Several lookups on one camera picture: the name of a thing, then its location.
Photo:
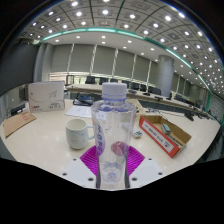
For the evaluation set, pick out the white printed cardboard box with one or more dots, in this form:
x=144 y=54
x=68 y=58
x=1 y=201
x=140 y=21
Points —
x=46 y=96

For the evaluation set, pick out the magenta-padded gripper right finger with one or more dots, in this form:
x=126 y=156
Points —
x=140 y=166

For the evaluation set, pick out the green whiteboard eraser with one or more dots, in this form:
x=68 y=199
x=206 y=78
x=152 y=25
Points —
x=166 y=129

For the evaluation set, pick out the group of ceiling lights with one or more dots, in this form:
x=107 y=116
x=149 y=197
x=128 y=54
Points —
x=105 y=12

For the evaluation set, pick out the open brown red-sided cardboard box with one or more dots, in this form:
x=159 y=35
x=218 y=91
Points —
x=156 y=136

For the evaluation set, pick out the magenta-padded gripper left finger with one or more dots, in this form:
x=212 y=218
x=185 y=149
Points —
x=86 y=166

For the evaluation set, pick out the white remote control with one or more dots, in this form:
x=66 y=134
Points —
x=137 y=134

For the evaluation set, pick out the black marker pen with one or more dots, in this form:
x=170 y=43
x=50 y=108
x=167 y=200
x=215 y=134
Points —
x=178 y=139
x=174 y=140

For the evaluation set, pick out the clear plastic water bottle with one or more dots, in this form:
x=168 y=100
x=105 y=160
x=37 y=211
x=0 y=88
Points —
x=113 y=120

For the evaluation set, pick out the dark desk telephone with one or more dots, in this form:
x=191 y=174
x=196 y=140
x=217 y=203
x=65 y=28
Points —
x=82 y=99

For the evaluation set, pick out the long curved conference desk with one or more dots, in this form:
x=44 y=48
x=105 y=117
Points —
x=83 y=89

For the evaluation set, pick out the white paper sheet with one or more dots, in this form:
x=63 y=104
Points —
x=78 y=112

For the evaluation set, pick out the row of black office chairs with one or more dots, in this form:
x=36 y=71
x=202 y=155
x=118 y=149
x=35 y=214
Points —
x=153 y=90

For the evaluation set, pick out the flat brown envelope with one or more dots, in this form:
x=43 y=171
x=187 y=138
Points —
x=18 y=123

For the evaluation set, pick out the black desk microphone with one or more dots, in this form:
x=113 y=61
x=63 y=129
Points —
x=189 y=116

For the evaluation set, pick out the white ceramic mug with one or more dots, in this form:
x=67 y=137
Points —
x=76 y=134

